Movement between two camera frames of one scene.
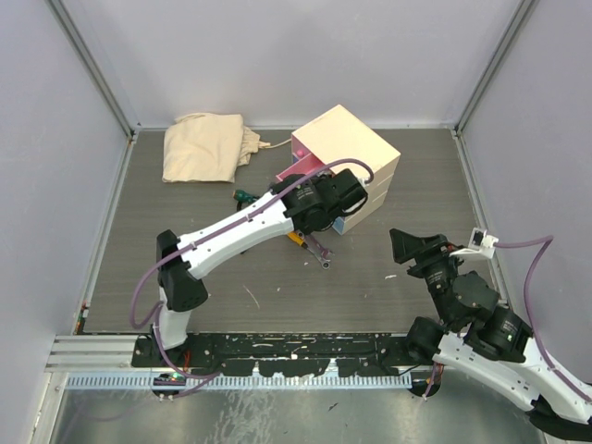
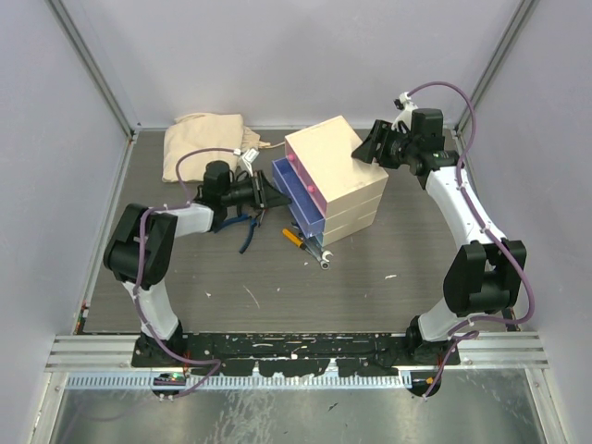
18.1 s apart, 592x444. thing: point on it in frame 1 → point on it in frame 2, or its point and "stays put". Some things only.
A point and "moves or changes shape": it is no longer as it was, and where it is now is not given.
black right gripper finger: x=406 y=246 → x=370 y=148
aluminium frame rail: x=94 y=353 stays put
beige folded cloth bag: x=207 y=147 stays put
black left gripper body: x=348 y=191 → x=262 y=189
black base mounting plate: x=280 y=354 stays put
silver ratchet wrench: x=325 y=265 stays put
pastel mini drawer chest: x=338 y=135 moves or changes shape
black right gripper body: x=436 y=267 → x=394 y=148
